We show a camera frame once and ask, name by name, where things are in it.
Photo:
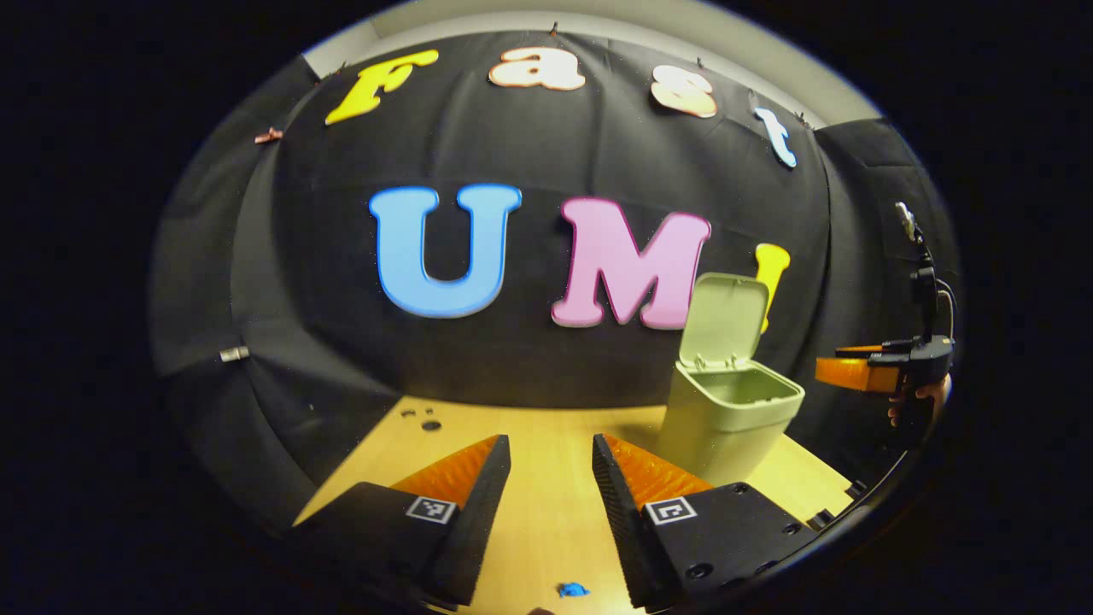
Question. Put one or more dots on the silver cloth clip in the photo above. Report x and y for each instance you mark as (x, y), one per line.
(232, 353)

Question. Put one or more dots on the wooden desktop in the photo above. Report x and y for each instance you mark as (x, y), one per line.
(546, 478)

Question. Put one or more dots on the green desktop garbage bin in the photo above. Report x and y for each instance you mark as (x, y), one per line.
(726, 427)

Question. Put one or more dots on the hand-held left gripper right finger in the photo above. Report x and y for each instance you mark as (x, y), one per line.
(619, 521)

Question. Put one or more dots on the blue paper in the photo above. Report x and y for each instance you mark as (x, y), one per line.
(572, 589)

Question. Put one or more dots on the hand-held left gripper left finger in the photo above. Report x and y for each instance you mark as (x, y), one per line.
(478, 521)

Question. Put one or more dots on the black backdrop cloth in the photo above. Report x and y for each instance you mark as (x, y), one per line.
(512, 359)

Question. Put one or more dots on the copper cloth clip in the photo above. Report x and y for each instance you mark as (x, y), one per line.
(268, 135)

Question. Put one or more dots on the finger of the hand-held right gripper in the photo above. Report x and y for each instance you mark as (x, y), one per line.
(845, 374)
(862, 349)

